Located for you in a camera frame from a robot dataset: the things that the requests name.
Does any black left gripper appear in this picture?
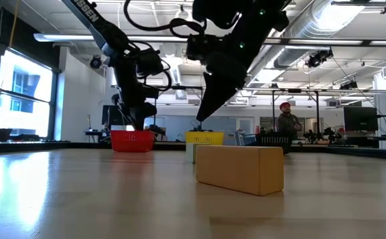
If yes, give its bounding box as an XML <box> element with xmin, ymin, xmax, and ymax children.
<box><xmin>113</xmin><ymin>52</ymin><xmax>160</xmax><ymax>131</ymax></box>

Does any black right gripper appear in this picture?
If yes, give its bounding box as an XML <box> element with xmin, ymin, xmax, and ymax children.
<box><xmin>196</xmin><ymin>31</ymin><xmax>267</xmax><ymax>122</ymax></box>

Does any green cube block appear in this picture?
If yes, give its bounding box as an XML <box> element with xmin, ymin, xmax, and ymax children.
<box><xmin>185</xmin><ymin>143</ymin><xmax>211</xmax><ymax>164</ymax></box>

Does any red plastic basket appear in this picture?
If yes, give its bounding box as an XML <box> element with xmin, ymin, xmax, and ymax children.
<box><xmin>110</xmin><ymin>129</ymin><xmax>156</xmax><ymax>153</ymax></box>

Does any black computer monitor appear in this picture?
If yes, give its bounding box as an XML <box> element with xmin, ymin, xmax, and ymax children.
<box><xmin>101</xmin><ymin>104</ymin><xmax>136</xmax><ymax>127</ymax></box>
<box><xmin>343</xmin><ymin>106</ymin><xmax>379</xmax><ymax>132</ymax></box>

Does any yellow plastic basket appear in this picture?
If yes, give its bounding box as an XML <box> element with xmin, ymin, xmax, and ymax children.
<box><xmin>184</xmin><ymin>131</ymin><xmax>225</xmax><ymax>146</ymax></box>

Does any black plastic basket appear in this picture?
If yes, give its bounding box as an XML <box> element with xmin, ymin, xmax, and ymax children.
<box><xmin>258</xmin><ymin>133</ymin><xmax>293</xmax><ymax>154</ymax></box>

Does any person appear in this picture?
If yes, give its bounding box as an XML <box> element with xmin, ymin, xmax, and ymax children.
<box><xmin>277</xmin><ymin>101</ymin><xmax>302</xmax><ymax>137</ymax></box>

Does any long orange block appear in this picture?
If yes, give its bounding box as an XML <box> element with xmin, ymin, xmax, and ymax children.
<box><xmin>195</xmin><ymin>145</ymin><xmax>285</xmax><ymax>197</ymax></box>

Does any large window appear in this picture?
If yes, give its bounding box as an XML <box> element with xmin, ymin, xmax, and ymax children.
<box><xmin>0</xmin><ymin>54</ymin><xmax>60</xmax><ymax>140</ymax></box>

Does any black metal frame rig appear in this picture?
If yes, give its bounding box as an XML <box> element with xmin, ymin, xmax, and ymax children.
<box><xmin>271</xmin><ymin>88</ymin><xmax>320</xmax><ymax>142</ymax></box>
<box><xmin>153</xmin><ymin>85</ymin><xmax>204</xmax><ymax>131</ymax></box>

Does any black aluminium table frame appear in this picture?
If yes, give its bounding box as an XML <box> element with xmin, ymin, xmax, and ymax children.
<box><xmin>0</xmin><ymin>140</ymin><xmax>386</xmax><ymax>161</ymax></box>

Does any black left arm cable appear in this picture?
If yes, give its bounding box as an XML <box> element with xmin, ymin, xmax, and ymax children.
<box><xmin>136</xmin><ymin>41</ymin><xmax>173</xmax><ymax>92</ymax></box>

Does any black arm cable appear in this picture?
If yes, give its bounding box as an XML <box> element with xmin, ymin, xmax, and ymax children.
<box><xmin>136</xmin><ymin>41</ymin><xmax>173</xmax><ymax>92</ymax></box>
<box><xmin>123</xmin><ymin>0</ymin><xmax>210</xmax><ymax>38</ymax></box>

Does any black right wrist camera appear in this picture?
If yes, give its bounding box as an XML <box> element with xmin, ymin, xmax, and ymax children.
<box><xmin>186</xmin><ymin>35</ymin><xmax>216</xmax><ymax>64</ymax></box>

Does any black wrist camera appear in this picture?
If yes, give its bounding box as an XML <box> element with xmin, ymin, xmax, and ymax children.
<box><xmin>186</xmin><ymin>35</ymin><xmax>216</xmax><ymax>64</ymax></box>
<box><xmin>136</xmin><ymin>48</ymin><xmax>164</xmax><ymax>78</ymax></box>

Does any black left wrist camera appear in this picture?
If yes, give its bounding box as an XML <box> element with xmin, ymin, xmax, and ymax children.
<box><xmin>136</xmin><ymin>48</ymin><xmax>164</xmax><ymax>78</ymax></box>

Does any black ceiling camera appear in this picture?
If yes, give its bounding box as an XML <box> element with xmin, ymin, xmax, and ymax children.
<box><xmin>304</xmin><ymin>48</ymin><xmax>335</xmax><ymax>69</ymax></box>
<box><xmin>89</xmin><ymin>54</ymin><xmax>103</xmax><ymax>70</ymax></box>
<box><xmin>340</xmin><ymin>80</ymin><xmax>359</xmax><ymax>90</ymax></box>

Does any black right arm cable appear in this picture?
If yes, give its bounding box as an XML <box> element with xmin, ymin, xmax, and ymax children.
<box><xmin>123</xmin><ymin>0</ymin><xmax>210</xmax><ymax>38</ymax></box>

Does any white coiled cable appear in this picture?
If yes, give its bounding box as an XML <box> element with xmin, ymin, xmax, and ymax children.
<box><xmin>175</xmin><ymin>5</ymin><xmax>192</xmax><ymax>21</ymax></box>

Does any silver ventilation duct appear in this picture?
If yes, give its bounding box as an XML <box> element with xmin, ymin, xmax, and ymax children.
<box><xmin>272</xmin><ymin>0</ymin><xmax>368</xmax><ymax>69</ymax></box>

